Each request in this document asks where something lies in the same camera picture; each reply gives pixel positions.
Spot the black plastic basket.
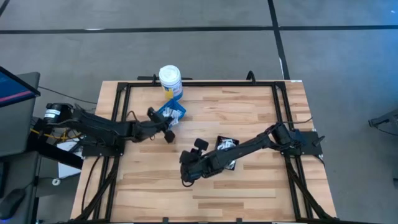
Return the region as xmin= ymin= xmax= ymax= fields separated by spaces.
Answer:
xmin=214 ymin=135 xmax=240 ymax=171

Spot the blue plastic basket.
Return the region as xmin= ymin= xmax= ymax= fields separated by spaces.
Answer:
xmin=157 ymin=98 xmax=187 ymax=127

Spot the computer desk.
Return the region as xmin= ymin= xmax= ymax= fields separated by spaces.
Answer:
xmin=0 ymin=72 xmax=43 ymax=224

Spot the black equipment stand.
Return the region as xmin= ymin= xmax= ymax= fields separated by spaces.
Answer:
xmin=368 ymin=107 xmax=398 ymax=138

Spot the white BZK antiseptic towelette packet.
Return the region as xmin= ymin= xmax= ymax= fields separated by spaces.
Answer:
xmin=219 ymin=139 xmax=237 ymax=151

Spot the white Lysol wipes canister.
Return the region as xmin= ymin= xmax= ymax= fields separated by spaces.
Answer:
xmin=158 ymin=64 xmax=184 ymax=101

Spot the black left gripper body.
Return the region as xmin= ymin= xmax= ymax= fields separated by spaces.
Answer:
xmin=133 ymin=119 xmax=170 ymax=142

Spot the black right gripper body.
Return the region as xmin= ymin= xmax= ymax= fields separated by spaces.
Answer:
xmin=180 ymin=150 xmax=223 ymax=183

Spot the black aluminium table frame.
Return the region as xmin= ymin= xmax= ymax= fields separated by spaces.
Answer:
xmin=70 ymin=70 xmax=338 ymax=224

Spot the black computer mouse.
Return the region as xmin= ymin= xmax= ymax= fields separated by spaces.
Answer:
xmin=0 ymin=188 xmax=27 ymax=220

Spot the computer monitor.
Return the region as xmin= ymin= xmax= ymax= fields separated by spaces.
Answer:
xmin=0 ymin=65 xmax=42 ymax=108

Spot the yellow cable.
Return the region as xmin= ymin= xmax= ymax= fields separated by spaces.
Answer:
xmin=30 ymin=124 xmax=81 ymax=141

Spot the white paper sheet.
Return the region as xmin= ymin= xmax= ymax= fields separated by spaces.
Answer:
xmin=57 ymin=141 xmax=82 ymax=179

